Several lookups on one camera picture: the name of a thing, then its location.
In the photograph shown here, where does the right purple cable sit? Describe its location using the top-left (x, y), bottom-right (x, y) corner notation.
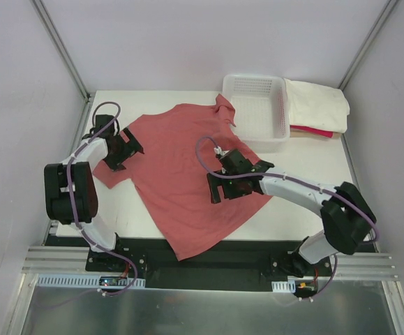
top-left (195, 136), bottom-right (379, 301)

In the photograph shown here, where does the left side aluminium rail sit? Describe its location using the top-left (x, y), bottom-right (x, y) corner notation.
top-left (40, 99), bottom-right (94, 245)

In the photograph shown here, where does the aluminium rail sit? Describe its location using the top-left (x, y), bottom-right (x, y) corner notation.
top-left (40, 99), bottom-right (94, 245)
top-left (22, 246), bottom-right (401, 281)

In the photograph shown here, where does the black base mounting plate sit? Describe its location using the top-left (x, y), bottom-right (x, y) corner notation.
top-left (44, 234), bottom-right (340, 290)

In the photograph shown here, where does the white perforated plastic basket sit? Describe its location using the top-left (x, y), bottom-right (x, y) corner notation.
top-left (222, 74), bottom-right (290, 154)

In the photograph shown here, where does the front aluminium rail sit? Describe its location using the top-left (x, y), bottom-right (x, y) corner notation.
top-left (22, 246), bottom-right (401, 281)

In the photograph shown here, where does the left aluminium frame post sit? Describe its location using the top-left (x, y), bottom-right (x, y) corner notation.
top-left (30, 0), bottom-right (91, 102)

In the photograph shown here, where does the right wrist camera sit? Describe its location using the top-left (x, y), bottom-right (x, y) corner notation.
top-left (214, 147), bottom-right (229, 161)

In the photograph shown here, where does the folded tan t shirt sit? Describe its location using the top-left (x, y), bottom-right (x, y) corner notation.
top-left (290, 129), bottom-right (341, 140)

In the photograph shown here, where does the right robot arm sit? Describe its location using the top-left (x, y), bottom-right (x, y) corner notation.
top-left (207, 147), bottom-right (379, 278)

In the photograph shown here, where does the right white cable duct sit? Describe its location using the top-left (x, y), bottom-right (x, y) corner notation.
top-left (271, 279), bottom-right (296, 294)

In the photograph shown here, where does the folded cream t shirt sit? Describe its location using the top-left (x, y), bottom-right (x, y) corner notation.
top-left (285, 79), bottom-right (350, 134)

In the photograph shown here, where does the aluminium frame post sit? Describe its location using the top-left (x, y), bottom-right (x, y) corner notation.
top-left (30, 0), bottom-right (91, 102)
top-left (338, 0), bottom-right (401, 91)

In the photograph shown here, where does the left white cable duct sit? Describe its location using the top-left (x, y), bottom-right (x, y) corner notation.
top-left (37, 274), bottom-right (146, 290)

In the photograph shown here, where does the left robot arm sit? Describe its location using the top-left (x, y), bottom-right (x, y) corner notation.
top-left (44, 114), bottom-right (144, 271)

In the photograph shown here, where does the white cable duct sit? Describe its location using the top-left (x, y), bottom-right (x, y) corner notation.
top-left (271, 279), bottom-right (296, 294)
top-left (37, 274), bottom-right (146, 290)

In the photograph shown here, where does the salmon pink t shirt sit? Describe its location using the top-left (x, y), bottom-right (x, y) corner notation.
top-left (93, 95), bottom-right (270, 260)

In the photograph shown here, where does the right aluminium frame post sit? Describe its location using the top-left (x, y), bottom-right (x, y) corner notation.
top-left (338, 0), bottom-right (401, 91)

